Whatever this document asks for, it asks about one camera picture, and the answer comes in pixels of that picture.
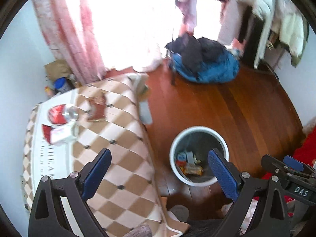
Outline small red snack wrapper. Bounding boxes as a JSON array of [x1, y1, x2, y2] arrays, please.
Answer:
[[42, 124, 52, 144]]

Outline brown snack bag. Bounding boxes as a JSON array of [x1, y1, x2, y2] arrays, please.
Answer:
[[87, 93, 107, 122]]

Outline orange yellow snack bag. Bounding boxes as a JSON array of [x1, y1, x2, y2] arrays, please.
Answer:
[[181, 164, 203, 176]]

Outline white round trash bin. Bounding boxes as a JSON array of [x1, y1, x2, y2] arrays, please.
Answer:
[[169, 126, 230, 187]]

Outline red cloth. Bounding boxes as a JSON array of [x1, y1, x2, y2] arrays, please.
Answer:
[[256, 128, 316, 203]]

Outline grey slipper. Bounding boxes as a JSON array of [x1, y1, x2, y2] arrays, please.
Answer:
[[168, 205, 190, 223]]

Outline checkered brown white blanket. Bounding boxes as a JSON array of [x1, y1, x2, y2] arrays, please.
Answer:
[[23, 73, 189, 236]]

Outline white box in bin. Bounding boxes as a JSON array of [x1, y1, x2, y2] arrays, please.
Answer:
[[186, 151, 195, 164]]

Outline red soda can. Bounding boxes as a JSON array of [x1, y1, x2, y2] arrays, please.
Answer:
[[48, 104, 79, 125]]

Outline blue white packet in bin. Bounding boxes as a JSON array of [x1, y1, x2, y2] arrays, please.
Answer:
[[176, 152, 187, 162]]

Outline blue lid container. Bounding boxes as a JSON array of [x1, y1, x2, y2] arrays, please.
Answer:
[[54, 77, 71, 93]]

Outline white plastic container under bed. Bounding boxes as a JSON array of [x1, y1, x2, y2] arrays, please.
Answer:
[[139, 100, 153, 125]]

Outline dark jacket on pile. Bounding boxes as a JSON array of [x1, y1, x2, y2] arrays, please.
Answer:
[[165, 33, 226, 74]]

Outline brown paper bag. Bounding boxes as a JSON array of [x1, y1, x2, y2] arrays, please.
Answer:
[[44, 59, 72, 82]]

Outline hanging clothes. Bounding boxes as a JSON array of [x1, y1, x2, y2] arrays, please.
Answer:
[[175, 0, 309, 69]]

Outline pink curtain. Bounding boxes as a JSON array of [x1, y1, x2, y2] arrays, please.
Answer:
[[32, 0, 108, 84]]

